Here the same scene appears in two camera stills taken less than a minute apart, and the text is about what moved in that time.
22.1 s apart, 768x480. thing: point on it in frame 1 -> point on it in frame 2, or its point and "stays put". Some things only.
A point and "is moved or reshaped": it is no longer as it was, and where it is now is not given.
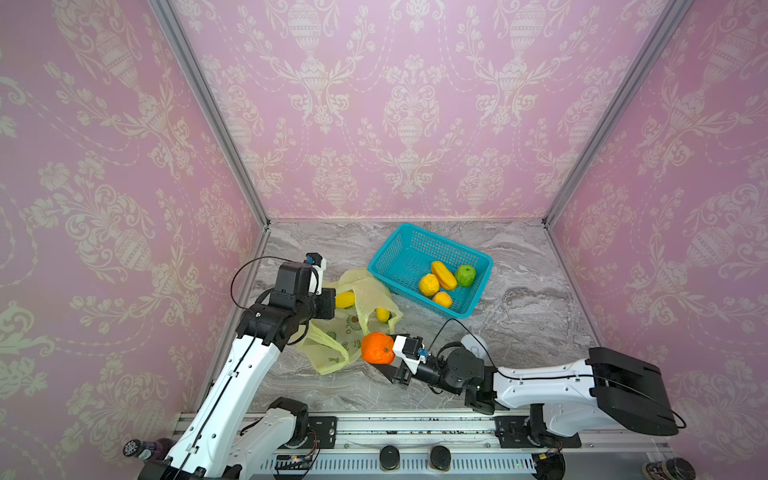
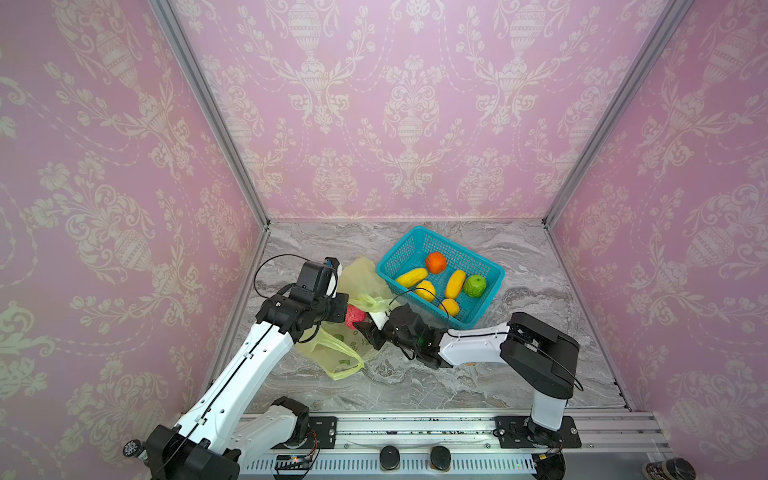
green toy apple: [465, 275] -> [475, 285]
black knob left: [389, 457] stays put
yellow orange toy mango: [443, 276] -> [455, 283]
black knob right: [440, 457] stays put
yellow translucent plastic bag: [364, 305] is moved or reshaped
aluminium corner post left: [213, 106] stays put
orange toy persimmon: [378, 348] -> [436, 262]
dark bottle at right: [671, 468] stays put
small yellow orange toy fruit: [442, 298] is moved or reshaped
